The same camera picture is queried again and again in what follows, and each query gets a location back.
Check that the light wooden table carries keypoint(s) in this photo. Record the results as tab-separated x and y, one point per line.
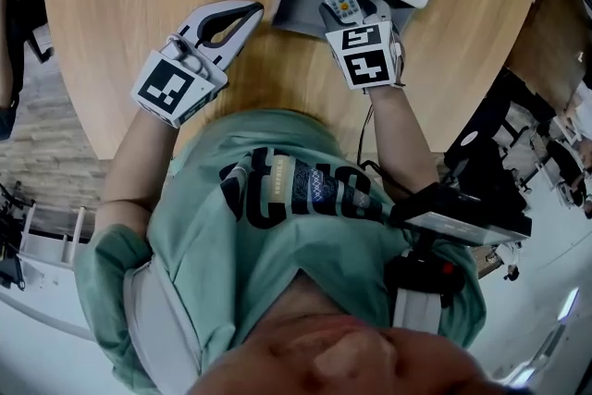
115	37

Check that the black chest-mounted monitor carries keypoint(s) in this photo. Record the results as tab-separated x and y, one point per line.
462	217

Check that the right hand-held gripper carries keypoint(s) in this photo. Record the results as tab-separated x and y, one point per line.
365	69

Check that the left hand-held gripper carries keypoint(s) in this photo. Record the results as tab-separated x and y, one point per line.
168	85

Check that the person's left forearm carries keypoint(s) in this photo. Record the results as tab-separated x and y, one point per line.
134	171

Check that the black office chair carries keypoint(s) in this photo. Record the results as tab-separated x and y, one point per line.
481	162

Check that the person's green printed shirt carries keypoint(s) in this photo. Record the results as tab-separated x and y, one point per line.
277	254

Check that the black monitor mount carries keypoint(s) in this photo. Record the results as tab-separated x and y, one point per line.
425	268

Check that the person's right forearm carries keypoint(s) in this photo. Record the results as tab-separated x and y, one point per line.
402	139

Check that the person's chin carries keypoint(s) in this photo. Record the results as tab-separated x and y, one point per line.
347	361

